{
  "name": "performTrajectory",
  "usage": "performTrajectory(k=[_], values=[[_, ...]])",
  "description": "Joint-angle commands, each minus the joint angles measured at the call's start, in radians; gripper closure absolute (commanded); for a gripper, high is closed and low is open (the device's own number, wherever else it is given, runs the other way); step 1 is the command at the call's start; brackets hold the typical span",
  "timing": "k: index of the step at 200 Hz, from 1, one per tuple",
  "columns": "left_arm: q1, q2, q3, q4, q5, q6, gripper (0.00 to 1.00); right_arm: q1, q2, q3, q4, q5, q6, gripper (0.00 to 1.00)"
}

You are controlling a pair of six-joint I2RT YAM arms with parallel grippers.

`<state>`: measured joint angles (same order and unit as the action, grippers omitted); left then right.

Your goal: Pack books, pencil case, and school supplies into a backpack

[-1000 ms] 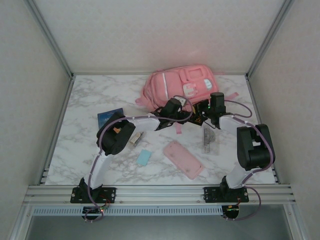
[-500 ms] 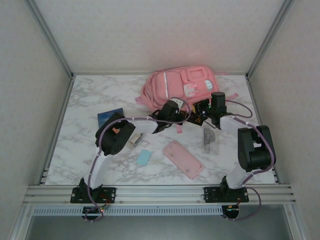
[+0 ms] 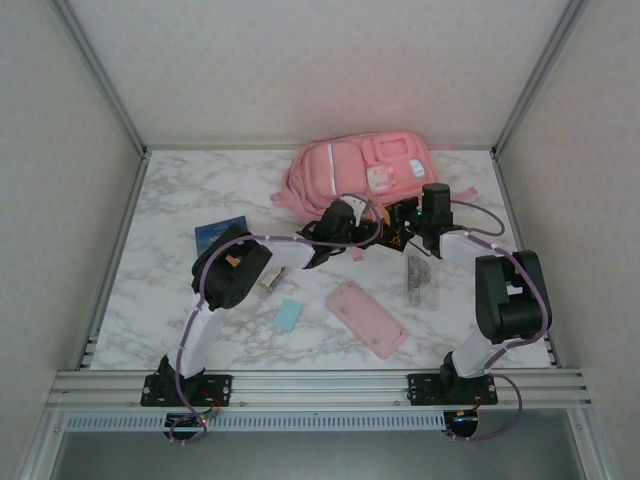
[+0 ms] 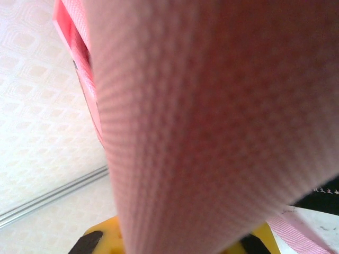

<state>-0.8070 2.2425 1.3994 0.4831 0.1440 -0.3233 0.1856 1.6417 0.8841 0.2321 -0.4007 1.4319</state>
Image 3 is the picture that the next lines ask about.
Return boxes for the pink backpack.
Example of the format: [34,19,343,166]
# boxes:
[269,130,479,265]

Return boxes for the pink pencil case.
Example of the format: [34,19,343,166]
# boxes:
[325,280,409,360]

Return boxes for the light blue eraser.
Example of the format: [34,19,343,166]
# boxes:
[273,298,305,334]

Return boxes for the blue landscape cover book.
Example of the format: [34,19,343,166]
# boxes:
[193,214,250,257]

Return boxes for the small black circuit board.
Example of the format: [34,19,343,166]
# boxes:
[443,408,482,437]
[166,412,209,432]

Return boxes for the aluminium side rail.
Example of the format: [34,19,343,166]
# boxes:
[74,147,152,371]
[489,147,560,370]

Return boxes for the aluminium rail behind table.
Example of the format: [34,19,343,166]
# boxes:
[144,143,496,152]

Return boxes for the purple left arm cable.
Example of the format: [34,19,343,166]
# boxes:
[167,196,384,446]

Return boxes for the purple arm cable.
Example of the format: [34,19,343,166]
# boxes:
[167,196,384,446]
[444,198,551,444]

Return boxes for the aluminium table edge rail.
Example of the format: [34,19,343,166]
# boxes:
[47,368,594,410]

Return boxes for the aluminium frame post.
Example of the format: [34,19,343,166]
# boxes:
[492,0,592,156]
[47,0,149,156]

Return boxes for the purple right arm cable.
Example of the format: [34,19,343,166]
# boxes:
[444,198,551,444]

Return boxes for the white slotted cable duct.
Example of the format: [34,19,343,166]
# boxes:
[64,412,447,432]

